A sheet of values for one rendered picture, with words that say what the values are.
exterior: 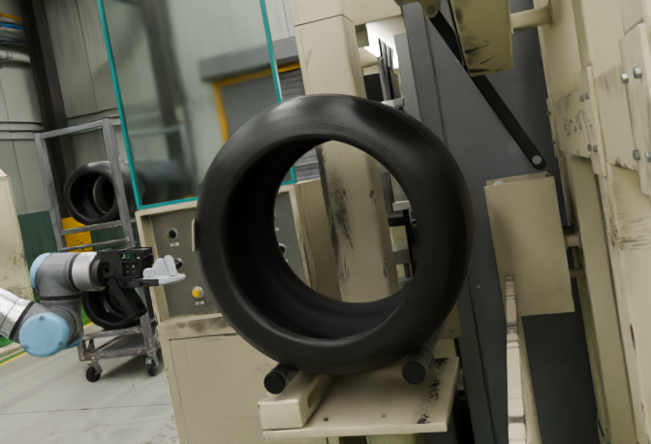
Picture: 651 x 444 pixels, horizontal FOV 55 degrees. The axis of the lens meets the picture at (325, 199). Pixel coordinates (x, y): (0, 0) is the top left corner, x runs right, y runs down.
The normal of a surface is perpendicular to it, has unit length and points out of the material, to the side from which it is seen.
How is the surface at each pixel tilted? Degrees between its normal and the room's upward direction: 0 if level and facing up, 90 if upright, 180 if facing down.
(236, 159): 81
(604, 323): 90
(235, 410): 90
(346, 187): 90
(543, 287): 90
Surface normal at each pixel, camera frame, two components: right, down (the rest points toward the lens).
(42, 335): 0.29, 0.00
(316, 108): -0.20, -0.67
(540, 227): -0.27, 0.10
